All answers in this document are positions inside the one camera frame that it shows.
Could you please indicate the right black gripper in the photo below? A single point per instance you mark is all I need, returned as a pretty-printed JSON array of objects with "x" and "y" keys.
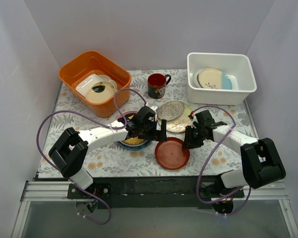
[{"x": 192, "y": 135}]

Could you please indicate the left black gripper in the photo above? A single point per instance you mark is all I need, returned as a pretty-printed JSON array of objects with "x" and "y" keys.
[{"x": 156, "y": 134}]

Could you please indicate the red-brown plastic plate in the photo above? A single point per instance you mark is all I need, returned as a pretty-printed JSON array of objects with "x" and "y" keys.
[{"x": 170, "y": 154}]

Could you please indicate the white deep scalloped plate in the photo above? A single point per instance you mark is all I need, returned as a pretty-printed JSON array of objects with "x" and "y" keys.
[{"x": 196, "y": 77}]

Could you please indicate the cream and blue floral plate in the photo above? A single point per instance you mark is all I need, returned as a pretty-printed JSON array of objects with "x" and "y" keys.
[{"x": 211, "y": 78}]

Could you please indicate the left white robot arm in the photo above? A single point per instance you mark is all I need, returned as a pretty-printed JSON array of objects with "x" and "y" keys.
[{"x": 69, "y": 151}]

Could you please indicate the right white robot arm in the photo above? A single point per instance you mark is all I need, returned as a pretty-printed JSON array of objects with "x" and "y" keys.
[{"x": 260, "y": 161}]

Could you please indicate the white plastic bin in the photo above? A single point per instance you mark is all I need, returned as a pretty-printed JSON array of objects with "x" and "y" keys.
[{"x": 236, "y": 66}]

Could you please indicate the cream floral plate in bin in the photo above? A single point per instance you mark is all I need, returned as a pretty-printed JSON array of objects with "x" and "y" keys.
[{"x": 109, "y": 82}]

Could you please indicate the orange plastic bin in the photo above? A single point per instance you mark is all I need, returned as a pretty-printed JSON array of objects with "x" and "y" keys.
[{"x": 84, "y": 65}]

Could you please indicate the cream and green floral plate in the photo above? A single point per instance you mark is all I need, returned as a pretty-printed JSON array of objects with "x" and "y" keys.
[{"x": 178, "y": 125}]

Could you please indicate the speckled grey stoneware plate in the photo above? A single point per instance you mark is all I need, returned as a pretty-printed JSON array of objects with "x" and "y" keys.
[{"x": 170, "y": 110}]

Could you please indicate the woven bamboo tray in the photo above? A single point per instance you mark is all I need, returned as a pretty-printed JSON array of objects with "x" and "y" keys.
[{"x": 134, "y": 141}]

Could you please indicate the dark teal scalloped plate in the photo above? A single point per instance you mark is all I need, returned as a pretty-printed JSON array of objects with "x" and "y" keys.
[{"x": 136, "y": 148}]

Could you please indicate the pink plate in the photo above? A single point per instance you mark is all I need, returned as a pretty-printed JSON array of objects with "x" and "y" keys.
[{"x": 128, "y": 145}]

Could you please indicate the floral patterned table mat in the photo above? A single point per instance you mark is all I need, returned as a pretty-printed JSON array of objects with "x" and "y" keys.
[{"x": 113, "y": 160}]

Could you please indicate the black and red mug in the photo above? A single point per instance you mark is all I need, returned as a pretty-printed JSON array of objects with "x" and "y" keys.
[{"x": 157, "y": 84}]

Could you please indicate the cream plate with black motif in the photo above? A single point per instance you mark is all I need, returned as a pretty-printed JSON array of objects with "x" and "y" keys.
[{"x": 100, "y": 92}]

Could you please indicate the white square dish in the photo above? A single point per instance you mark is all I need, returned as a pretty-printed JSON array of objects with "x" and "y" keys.
[{"x": 86, "y": 85}]

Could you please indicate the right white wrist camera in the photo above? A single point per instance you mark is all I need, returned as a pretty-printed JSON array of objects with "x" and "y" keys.
[{"x": 195, "y": 122}]

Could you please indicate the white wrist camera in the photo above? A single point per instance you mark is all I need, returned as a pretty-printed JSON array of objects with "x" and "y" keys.
[
  {"x": 154, "y": 111},
  {"x": 195, "y": 122}
]

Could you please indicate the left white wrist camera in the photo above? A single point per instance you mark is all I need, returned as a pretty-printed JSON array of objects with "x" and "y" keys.
[{"x": 154, "y": 111}]

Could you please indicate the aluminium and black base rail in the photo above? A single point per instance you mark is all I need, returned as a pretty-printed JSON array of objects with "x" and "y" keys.
[{"x": 153, "y": 207}]

